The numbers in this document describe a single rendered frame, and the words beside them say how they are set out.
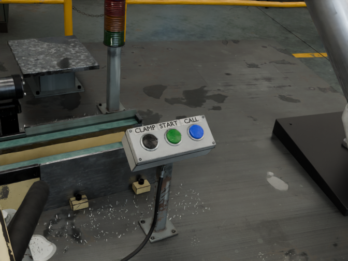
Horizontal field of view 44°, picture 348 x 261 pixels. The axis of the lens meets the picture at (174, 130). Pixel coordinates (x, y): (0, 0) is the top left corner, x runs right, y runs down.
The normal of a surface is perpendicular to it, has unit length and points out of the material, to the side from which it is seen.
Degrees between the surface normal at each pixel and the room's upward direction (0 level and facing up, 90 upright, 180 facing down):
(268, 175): 0
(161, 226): 90
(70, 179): 90
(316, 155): 4
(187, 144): 32
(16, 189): 90
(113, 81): 90
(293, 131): 4
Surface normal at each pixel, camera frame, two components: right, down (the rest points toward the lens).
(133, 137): 0.33, -0.43
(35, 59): 0.10, -0.83
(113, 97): 0.46, 0.52
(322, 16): -0.65, 0.49
